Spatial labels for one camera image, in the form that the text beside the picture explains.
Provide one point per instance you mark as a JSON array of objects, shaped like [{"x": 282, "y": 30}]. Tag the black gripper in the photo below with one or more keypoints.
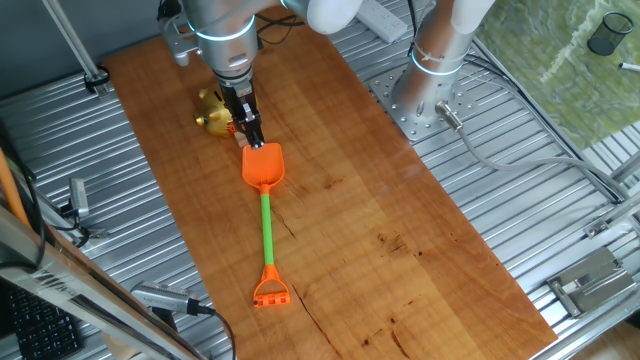
[{"x": 239, "y": 100}]

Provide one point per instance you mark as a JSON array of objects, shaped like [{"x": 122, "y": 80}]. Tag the orange green toy shovel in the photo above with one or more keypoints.
[{"x": 263, "y": 165}]

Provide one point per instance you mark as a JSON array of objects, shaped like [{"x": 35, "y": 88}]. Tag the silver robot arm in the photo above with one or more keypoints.
[{"x": 225, "y": 30}]

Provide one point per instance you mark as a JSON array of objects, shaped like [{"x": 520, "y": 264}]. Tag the golden piggy bank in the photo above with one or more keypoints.
[{"x": 212, "y": 117}]

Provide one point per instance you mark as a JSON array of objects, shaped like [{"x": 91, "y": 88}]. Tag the wooden board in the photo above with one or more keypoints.
[{"x": 375, "y": 225}]

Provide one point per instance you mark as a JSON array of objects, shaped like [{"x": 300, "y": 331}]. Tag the black pole clamp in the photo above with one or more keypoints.
[{"x": 96, "y": 80}]

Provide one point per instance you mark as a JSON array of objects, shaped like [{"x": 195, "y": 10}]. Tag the white power strip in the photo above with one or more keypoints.
[{"x": 382, "y": 20}]

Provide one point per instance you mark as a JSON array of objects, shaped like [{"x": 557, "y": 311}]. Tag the metal pole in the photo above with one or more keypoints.
[{"x": 75, "y": 47}]

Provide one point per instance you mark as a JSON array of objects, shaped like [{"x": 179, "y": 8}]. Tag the orange pole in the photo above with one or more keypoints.
[{"x": 10, "y": 190}]

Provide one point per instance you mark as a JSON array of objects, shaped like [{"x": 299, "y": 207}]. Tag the black keyboard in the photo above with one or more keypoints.
[{"x": 40, "y": 325}]

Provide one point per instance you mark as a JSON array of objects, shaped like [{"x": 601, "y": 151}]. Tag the black mesh pen holder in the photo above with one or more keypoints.
[{"x": 607, "y": 37}]

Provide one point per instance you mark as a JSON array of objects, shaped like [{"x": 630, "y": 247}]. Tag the metal hinge plate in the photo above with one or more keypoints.
[{"x": 595, "y": 280}]

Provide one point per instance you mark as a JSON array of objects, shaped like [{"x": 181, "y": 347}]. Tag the white marker pen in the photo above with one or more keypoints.
[{"x": 630, "y": 67}]

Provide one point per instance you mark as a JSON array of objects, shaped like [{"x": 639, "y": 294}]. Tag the wrist camera with silver bracket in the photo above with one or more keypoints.
[{"x": 175, "y": 40}]

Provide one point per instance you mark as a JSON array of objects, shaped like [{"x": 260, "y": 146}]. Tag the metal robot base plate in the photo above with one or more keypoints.
[{"x": 407, "y": 125}]

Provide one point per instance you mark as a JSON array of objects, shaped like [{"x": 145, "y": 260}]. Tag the silver camera on stand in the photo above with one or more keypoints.
[{"x": 160, "y": 296}]

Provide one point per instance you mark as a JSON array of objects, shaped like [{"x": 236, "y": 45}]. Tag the silver frame bar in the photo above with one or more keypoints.
[{"x": 60, "y": 282}]

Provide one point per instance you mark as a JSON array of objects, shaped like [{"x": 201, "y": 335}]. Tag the small metal bracket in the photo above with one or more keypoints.
[{"x": 596, "y": 228}]

